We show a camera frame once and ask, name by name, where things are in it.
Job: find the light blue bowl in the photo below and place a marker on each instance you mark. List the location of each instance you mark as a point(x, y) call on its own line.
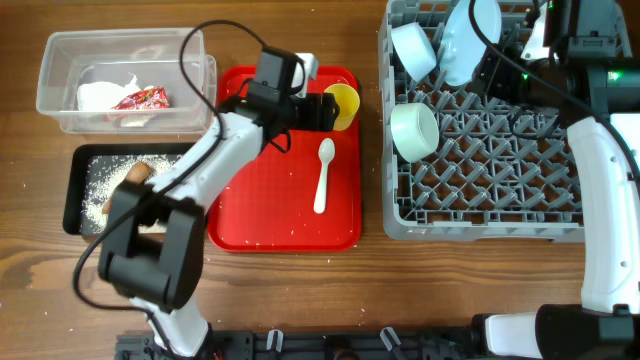
point(414, 50)

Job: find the light green bowl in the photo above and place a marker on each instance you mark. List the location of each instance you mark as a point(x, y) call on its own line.
point(415, 131)

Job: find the red serving tray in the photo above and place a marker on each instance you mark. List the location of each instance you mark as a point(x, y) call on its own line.
point(268, 205)

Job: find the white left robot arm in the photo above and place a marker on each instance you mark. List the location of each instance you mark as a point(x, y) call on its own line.
point(152, 247)

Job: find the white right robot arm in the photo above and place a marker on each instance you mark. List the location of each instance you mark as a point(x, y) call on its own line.
point(605, 324)

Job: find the grey dishwasher rack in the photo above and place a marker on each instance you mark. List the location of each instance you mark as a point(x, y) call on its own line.
point(497, 173)

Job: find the clear plastic waste bin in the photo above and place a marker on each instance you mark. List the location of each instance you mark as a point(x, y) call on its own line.
point(172, 58)

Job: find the black waste tray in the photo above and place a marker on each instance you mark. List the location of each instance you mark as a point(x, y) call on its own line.
point(87, 162)

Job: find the yellow plastic cup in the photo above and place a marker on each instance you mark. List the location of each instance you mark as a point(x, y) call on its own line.
point(348, 100)

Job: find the light blue plate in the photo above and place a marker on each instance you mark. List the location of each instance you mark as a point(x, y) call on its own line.
point(462, 49)

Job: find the white rice pile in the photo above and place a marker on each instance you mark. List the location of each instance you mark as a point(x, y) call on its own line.
point(104, 174)

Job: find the white crumpled paper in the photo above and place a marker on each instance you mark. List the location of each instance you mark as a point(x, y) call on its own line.
point(102, 96)

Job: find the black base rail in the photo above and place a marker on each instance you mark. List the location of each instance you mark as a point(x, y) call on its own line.
point(446, 343)

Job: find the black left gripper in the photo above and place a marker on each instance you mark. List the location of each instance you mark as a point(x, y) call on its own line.
point(313, 118)

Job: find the white plastic spoon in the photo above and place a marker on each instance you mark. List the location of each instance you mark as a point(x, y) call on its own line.
point(326, 154)

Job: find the red and white wrapper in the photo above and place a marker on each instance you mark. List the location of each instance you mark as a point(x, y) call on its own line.
point(147, 99)

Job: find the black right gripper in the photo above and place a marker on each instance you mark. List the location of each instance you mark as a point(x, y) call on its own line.
point(492, 73)

